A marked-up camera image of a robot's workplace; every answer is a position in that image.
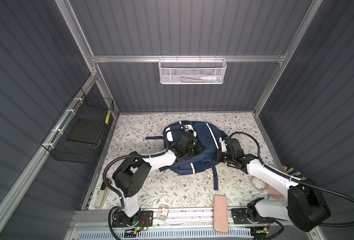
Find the pink cup with pencils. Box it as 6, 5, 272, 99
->
263, 165, 301, 199

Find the beige stapler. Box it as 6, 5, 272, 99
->
94, 187, 110, 209

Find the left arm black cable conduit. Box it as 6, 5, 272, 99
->
102, 128, 190, 197

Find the white wire mesh basket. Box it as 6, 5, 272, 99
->
158, 57, 227, 85

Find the navy blue student backpack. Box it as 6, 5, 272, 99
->
145, 121, 228, 191

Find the pink pencil case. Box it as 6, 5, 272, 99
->
214, 195, 229, 234

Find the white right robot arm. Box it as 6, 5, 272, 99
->
217, 137, 331, 232

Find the clear tape roll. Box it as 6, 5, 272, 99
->
250, 176, 269, 192

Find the white marker in basket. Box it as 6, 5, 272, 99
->
200, 76, 222, 83

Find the small clear eraser box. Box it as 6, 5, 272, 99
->
157, 204, 169, 222

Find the black wire wall basket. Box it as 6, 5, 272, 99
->
41, 90, 114, 164

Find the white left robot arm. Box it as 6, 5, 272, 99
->
103, 130, 205, 218

